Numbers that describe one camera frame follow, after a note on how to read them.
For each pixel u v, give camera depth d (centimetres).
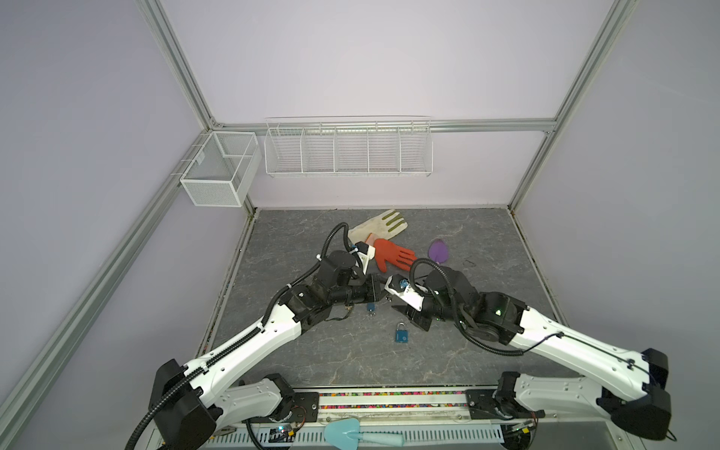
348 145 105
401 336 85
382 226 115
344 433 71
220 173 100
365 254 66
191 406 37
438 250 108
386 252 106
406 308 60
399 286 57
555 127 94
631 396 40
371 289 62
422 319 61
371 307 91
